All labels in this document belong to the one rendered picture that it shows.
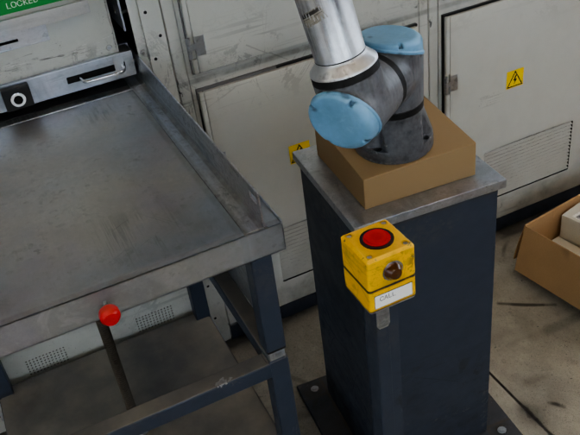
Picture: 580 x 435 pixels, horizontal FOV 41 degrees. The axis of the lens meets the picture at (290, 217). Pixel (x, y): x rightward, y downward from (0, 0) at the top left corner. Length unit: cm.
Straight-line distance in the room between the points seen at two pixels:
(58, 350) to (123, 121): 73
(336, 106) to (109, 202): 45
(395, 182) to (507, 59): 96
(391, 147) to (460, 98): 86
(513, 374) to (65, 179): 127
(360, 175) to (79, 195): 51
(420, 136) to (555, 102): 113
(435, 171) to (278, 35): 61
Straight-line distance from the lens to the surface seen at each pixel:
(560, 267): 233
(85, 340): 215
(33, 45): 180
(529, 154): 256
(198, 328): 212
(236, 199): 134
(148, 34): 181
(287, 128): 200
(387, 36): 138
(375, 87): 126
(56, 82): 182
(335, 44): 123
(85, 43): 182
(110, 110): 176
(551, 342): 228
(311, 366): 220
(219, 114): 191
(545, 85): 247
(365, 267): 109
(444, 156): 148
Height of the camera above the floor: 158
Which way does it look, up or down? 35 degrees down
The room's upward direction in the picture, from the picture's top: 8 degrees counter-clockwise
